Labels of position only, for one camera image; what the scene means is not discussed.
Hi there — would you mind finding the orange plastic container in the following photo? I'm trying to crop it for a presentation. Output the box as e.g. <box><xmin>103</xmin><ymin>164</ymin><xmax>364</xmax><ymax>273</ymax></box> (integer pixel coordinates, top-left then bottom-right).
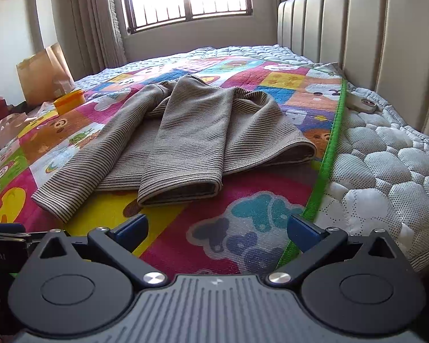
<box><xmin>53</xmin><ymin>91</ymin><xmax>86</xmax><ymax>115</ymax></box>

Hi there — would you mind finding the beige curtain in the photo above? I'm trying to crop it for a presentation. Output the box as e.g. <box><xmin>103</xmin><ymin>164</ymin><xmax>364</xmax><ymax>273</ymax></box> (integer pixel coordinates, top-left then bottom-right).
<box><xmin>52</xmin><ymin>0</ymin><xmax>128</xmax><ymax>74</ymax></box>

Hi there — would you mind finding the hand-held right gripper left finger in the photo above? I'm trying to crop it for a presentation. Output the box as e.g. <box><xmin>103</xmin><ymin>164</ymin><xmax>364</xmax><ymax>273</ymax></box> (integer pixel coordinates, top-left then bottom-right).
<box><xmin>29</xmin><ymin>214</ymin><xmax>168</xmax><ymax>288</ymax></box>

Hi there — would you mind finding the beige padded headboard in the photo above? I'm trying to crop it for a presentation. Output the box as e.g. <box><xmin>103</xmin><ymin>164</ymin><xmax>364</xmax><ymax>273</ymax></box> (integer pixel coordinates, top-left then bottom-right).
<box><xmin>277</xmin><ymin>0</ymin><xmax>429</xmax><ymax>144</ymax></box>

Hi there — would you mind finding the colourful printed blanket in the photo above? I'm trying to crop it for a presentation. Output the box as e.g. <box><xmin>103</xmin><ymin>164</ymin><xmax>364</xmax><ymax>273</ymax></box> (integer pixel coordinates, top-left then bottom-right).
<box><xmin>0</xmin><ymin>55</ymin><xmax>347</xmax><ymax>269</ymax></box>

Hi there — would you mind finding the brown striped sweater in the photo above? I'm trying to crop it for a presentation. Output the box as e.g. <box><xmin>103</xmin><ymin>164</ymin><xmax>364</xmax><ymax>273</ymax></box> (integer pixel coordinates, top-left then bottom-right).
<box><xmin>31</xmin><ymin>75</ymin><xmax>317</xmax><ymax>224</ymax></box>

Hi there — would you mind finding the brown paper bag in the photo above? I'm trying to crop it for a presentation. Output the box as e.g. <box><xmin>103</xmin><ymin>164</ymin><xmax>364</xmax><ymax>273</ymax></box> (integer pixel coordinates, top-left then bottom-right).
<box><xmin>16</xmin><ymin>42</ymin><xmax>76</xmax><ymax>107</ymax></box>

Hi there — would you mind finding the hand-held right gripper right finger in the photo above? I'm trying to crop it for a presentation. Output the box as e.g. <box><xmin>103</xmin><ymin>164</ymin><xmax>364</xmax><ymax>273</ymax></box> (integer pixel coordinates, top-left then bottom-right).
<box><xmin>266</xmin><ymin>214</ymin><xmax>403</xmax><ymax>288</ymax></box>

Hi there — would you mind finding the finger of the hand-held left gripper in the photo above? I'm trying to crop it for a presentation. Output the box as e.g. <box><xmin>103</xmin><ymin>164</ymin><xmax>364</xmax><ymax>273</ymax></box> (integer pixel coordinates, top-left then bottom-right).
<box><xmin>0</xmin><ymin>223</ymin><xmax>26</xmax><ymax>235</ymax></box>
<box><xmin>0</xmin><ymin>232</ymin><xmax>33</xmax><ymax>246</ymax></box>

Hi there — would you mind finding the white phone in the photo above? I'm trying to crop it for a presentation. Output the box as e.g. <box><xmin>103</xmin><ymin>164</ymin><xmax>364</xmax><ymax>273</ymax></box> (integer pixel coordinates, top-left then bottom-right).
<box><xmin>345</xmin><ymin>91</ymin><xmax>378</xmax><ymax>113</ymax></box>

